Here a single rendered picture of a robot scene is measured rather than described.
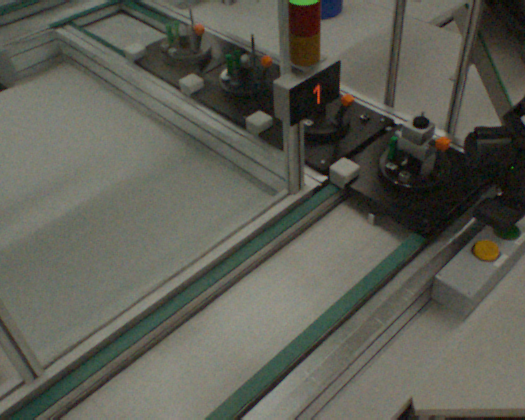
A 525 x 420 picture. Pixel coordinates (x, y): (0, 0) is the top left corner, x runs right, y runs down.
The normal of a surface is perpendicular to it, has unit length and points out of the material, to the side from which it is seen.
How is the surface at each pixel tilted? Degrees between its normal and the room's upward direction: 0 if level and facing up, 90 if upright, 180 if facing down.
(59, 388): 0
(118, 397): 0
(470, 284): 0
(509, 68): 45
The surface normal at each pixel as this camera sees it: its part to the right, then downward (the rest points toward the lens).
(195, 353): -0.05, -0.73
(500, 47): 0.37, -0.12
